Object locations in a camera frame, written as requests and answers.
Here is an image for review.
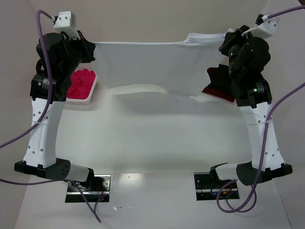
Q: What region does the white t shirt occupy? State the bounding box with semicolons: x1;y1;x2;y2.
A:
92;33;224;96

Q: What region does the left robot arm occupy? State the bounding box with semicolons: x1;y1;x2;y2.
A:
14;31;96;190

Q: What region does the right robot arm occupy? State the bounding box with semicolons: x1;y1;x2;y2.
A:
208;21;293;186

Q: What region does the white plastic basket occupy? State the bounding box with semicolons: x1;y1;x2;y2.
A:
66;63;98;105

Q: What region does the pink t shirt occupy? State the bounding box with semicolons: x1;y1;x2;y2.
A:
67;69;96;100

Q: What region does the black folded t shirt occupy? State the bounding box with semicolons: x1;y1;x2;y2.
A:
207;64;232;93

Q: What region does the dark red folded t shirt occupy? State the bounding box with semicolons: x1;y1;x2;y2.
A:
202;86;235;103

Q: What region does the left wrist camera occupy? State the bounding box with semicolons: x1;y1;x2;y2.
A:
54;11;80;40

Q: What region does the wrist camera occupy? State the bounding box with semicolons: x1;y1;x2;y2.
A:
54;11;80;40
241;14;279;40

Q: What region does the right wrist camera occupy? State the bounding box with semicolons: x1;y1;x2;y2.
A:
241;14;279;40

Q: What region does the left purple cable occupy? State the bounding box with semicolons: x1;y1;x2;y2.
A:
0;9;102;224

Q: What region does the purple cable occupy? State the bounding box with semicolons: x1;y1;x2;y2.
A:
216;4;305;213
0;9;102;224

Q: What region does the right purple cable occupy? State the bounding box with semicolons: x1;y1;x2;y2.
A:
216;4;305;213

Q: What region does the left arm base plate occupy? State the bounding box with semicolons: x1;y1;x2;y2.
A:
65;174;111;203

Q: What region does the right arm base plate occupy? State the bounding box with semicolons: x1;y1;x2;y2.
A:
194;172;240;201

